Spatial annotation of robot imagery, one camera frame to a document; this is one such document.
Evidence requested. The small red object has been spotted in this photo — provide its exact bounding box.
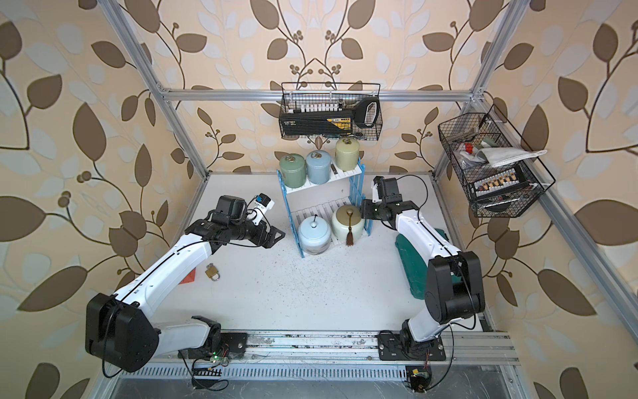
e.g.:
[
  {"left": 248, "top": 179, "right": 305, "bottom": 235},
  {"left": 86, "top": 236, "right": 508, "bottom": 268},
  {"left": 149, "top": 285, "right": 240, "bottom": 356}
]
[{"left": 180, "top": 269, "right": 196, "bottom": 284}]

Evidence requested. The green tea canister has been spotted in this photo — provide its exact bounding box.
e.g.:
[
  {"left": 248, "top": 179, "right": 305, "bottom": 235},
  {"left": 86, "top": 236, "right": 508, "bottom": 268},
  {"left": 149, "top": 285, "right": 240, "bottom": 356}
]
[{"left": 279, "top": 153, "right": 307, "bottom": 189}]

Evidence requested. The black wire basket back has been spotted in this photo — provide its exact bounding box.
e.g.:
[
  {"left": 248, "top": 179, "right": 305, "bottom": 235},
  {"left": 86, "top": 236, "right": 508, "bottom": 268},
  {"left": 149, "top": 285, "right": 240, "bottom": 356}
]
[{"left": 278, "top": 81, "right": 383, "bottom": 141}]

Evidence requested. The cream jar with tassel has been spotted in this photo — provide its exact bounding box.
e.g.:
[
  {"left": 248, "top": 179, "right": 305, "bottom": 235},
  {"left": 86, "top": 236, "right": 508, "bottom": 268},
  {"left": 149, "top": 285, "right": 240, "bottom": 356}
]
[{"left": 331, "top": 204, "right": 365, "bottom": 246}]

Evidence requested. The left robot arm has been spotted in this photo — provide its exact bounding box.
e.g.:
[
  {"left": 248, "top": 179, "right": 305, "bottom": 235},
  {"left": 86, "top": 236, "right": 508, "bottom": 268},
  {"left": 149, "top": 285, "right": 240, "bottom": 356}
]
[{"left": 85, "top": 193, "right": 285, "bottom": 372}]

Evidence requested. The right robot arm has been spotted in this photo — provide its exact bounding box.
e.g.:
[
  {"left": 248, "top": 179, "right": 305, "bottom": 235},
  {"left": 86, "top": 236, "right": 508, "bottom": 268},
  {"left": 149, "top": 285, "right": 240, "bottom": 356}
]
[{"left": 362, "top": 176, "right": 485, "bottom": 360}]

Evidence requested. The brass padlock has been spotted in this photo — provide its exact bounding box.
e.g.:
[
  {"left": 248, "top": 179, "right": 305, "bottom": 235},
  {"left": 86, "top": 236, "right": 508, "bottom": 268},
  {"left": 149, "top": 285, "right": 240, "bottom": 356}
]
[{"left": 205, "top": 264, "right": 220, "bottom": 282}]

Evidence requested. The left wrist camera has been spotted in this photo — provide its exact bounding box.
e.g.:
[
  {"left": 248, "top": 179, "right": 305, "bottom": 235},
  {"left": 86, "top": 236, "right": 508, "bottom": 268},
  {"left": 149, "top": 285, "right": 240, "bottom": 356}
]
[{"left": 247, "top": 193, "right": 274, "bottom": 225}]

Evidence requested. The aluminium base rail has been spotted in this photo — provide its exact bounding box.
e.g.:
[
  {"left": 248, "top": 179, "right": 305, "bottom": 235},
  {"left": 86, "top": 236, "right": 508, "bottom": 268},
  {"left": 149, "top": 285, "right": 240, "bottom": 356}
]
[{"left": 187, "top": 328, "right": 520, "bottom": 366}]

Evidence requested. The blue tea canister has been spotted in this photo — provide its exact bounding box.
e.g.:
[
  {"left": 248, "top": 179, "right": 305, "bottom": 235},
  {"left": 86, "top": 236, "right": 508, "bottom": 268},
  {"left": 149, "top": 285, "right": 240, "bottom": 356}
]
[{"left": 306, "top": 150, "right": 332, "bottom": 185}]

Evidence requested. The yellow-green tea canister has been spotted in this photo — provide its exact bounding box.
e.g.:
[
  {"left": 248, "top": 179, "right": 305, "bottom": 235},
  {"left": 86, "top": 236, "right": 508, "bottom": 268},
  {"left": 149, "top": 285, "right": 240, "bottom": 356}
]
[{"left": 336, "top": 137, "right": 360, "bottom": 171}]

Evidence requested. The black wire basket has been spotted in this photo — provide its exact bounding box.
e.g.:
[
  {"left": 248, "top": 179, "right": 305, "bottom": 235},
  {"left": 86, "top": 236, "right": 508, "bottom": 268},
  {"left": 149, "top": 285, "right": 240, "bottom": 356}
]
[
  {"left": 278, "top": 81, "right": 383, "bottom": 141},
  {"left": 438, "top": 105, "right": 556, "bottom": 218}
]

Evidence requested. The white-blue ceramic jar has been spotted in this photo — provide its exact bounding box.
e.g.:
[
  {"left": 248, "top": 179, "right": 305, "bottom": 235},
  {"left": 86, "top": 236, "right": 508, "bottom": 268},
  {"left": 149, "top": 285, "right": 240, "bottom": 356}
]
[{"left": 298, "top": 214, "right": 332, "bottom": 255}]

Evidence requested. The blue white wooden shelf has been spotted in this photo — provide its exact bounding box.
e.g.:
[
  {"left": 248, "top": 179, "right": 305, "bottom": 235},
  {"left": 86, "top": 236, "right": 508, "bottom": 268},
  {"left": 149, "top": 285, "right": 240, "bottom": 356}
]
[{"left": 277, "top": 160, "right": 367, "bottom": 259}]

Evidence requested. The paint tube set box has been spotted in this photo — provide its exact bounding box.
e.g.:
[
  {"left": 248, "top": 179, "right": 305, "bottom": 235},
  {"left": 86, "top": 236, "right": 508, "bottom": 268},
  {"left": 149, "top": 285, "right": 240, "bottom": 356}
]
[{"left": 470, "top": 167, "right": 530, "bottom": 200}]

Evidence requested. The white folded paper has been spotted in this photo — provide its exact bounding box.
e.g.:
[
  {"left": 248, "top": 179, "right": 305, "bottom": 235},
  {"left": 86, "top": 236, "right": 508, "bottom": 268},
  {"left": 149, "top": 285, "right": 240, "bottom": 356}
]
[{"left": 478, "top": 147, "right": 548, "bottom": 168}]

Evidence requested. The black wire basket right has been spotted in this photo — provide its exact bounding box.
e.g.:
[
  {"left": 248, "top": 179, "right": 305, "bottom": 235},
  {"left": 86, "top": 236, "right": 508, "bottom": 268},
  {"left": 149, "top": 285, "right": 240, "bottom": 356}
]
[{"left": 438, "top": 105, "right": 556, "bottom": 218}]

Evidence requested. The black yellow tool box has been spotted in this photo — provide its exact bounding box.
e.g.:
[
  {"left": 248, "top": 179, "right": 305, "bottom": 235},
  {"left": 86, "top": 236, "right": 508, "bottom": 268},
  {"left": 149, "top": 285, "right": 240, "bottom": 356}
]
[{"left": 279, "top": 111, "right": 354, "bottom": 137}]

